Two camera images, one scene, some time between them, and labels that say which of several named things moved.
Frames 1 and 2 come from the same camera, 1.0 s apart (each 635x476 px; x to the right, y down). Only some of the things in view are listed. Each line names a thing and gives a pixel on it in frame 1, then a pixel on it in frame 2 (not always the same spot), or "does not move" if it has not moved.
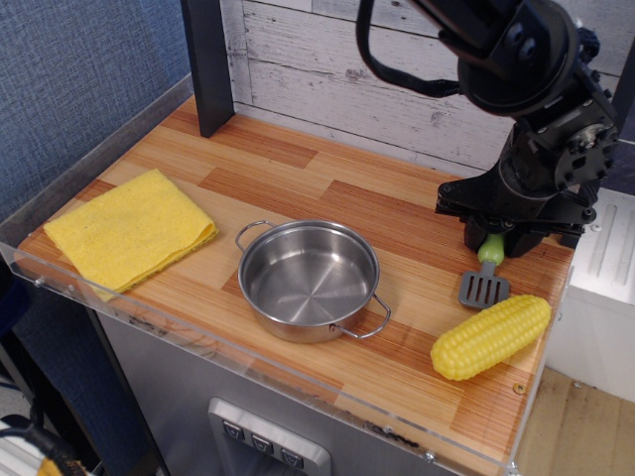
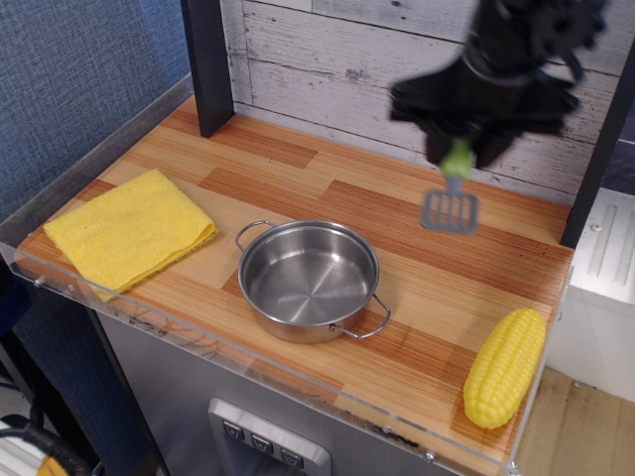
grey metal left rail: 68,178 does not move
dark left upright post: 205,41 does not move
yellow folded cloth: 130,231 does not move
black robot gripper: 547,177 → 502,83
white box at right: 593,340 does not move
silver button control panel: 245,442 does not move
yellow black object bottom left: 59,462 does not move
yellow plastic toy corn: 475,346 → 500,376
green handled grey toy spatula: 483,289 → 452,210
